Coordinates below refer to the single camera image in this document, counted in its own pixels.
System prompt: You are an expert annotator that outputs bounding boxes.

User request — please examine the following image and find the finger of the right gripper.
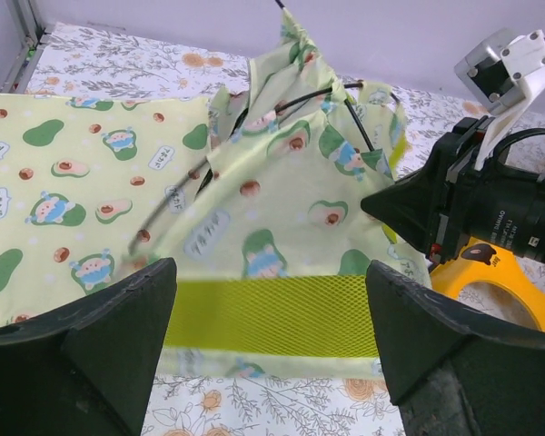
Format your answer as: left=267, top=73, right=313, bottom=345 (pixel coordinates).
left=361, top=156, right=450, bottom=254

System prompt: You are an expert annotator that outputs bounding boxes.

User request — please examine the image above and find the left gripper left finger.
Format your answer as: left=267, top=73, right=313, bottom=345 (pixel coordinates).
left=0, top=258, right=176, bottom=436

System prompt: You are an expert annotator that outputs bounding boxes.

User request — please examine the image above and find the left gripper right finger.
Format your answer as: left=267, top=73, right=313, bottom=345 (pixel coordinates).
left=366, top=261, right=545, bottom=436

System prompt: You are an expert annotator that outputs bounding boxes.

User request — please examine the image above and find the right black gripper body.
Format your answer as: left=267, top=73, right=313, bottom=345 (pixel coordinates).
left=431, top=116, right=545, bottom=263

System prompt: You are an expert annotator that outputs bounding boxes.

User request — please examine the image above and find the green avocado pet tent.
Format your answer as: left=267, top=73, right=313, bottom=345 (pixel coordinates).
left=129, top=12, right=429, bottom=378

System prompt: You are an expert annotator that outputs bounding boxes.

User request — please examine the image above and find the yellow double bowl stand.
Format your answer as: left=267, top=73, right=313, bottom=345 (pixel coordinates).
left=431, top=238, right=545, bottom=332

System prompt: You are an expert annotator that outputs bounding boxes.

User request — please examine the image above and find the avocado print cushion mat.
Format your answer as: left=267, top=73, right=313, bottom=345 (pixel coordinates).
left=0, top=94, right=208, bottom=327

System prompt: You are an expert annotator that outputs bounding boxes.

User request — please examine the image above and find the floral table mat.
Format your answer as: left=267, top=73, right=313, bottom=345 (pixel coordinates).
left=25, top=23, right=545, bottom=435

